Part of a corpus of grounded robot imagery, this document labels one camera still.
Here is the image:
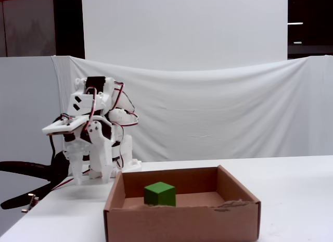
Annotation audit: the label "black table clamp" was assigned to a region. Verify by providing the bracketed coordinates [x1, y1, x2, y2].
[0, 150, 71, 213]

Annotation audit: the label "brown cabinet door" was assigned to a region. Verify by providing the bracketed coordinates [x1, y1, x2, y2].
[0, 0, 57, 58]

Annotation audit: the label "brown cardboard box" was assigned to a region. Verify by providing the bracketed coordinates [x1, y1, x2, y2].
[103, 164, 262, 242]

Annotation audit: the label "white framed camera module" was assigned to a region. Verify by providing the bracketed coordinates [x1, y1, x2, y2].
[41, 115, 95, 137]

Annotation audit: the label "green cube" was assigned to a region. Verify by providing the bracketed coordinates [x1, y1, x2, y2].
[144, 181, 177, 208]

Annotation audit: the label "red and white base wires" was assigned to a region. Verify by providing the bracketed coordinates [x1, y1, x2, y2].
[50, 168, 91, 193]

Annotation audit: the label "white draped cloth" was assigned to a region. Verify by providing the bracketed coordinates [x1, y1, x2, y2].
[51, 55, 333, 164]

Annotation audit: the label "black camera cable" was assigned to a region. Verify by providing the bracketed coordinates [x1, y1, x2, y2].
[48, 134, 57, 161]

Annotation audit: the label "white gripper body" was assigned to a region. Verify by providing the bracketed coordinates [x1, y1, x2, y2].
[63, 119, 116, 155]

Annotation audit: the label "white backdrop panel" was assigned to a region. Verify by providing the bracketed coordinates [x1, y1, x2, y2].
[81, 0, 289, 72]

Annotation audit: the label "red and black servo wire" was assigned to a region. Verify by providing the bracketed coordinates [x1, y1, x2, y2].
[84, 81, 139, 128]

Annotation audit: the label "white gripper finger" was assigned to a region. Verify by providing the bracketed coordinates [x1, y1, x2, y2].
[89, 139, 113, 184]
[67, 154, 85, 186]

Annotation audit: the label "grey partition panel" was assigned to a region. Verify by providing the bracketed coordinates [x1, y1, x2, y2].
[0, 56, 62, 166]

